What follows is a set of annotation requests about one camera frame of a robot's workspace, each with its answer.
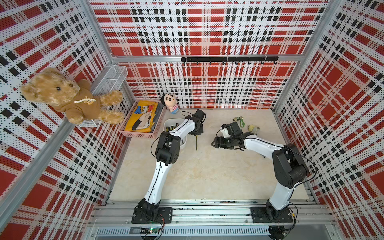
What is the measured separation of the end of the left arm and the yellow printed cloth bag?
12.3 inches

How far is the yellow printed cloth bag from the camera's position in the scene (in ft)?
3.39

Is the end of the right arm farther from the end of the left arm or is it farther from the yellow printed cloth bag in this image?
the yellow printed cloth bag

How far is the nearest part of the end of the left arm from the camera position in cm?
82
